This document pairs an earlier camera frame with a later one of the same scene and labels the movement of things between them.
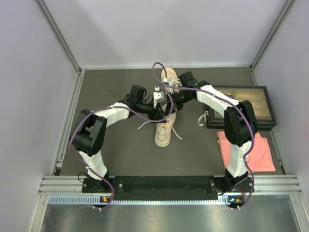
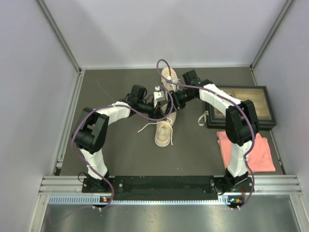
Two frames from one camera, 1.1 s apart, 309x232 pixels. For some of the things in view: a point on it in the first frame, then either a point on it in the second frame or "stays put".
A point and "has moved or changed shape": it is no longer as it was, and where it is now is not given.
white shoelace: [168, 123] has moved or changed shape
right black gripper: [177, 107] stays put
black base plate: [239, 187] stays put
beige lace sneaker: [162, 129] stays put
